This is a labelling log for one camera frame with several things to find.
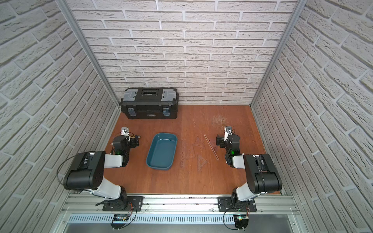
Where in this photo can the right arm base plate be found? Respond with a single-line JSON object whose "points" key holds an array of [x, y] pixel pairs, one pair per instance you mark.
{"points": [[233, 205]]}

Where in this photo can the left controller board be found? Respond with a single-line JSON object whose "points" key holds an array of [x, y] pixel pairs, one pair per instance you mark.
{"points": [[119, 221]]}

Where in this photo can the small clear triangle ruler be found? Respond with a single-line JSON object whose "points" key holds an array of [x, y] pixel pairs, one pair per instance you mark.
{"points": [[201, 162]]}

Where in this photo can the large clear triangle ruler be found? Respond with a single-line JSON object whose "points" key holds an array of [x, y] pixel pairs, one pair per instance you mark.
{"points": [[194, 150]]}

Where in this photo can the controller board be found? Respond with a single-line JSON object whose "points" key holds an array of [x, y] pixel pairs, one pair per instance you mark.
{"points": [[241, 222], [119, 221]]}

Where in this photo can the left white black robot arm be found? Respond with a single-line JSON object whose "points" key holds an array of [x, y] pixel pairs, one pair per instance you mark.
{"points": [[86, 172]]}

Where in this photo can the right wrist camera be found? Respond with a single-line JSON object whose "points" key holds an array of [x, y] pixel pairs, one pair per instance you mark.
{"points": [[227, 132]]}

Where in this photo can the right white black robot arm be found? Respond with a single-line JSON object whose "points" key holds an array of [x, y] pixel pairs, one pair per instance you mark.
{"points": [[262, 177]]}

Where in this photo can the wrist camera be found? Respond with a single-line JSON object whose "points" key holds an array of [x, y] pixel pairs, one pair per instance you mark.
{"points": [[227, 132], [125, 132]]}

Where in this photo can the aluminium front rail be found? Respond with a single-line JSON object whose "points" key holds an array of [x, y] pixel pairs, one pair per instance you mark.
{"points": [[208, 204]]}

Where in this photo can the black plastic toolbox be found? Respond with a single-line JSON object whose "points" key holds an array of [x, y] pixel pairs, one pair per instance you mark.
{"points": [[150, 103]]}

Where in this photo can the right controller board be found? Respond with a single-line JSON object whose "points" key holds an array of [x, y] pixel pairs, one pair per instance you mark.
{"points": [[241, 222]]}

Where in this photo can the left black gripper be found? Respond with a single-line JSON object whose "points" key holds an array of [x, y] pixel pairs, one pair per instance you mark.
{"points": [[134, 141]]}

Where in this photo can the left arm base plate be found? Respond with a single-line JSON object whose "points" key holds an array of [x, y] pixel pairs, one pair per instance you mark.
{"points": [[131, 203]]}

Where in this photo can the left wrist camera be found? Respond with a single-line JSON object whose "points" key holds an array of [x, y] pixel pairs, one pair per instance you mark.
{"points": [[125, 132]]}

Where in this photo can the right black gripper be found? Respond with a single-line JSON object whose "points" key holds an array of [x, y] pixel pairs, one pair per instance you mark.
{"points": [[222, 141]]}

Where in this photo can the teal plastic storage box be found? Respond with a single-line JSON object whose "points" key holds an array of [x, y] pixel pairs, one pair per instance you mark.
{"points": [[162, 151]]}

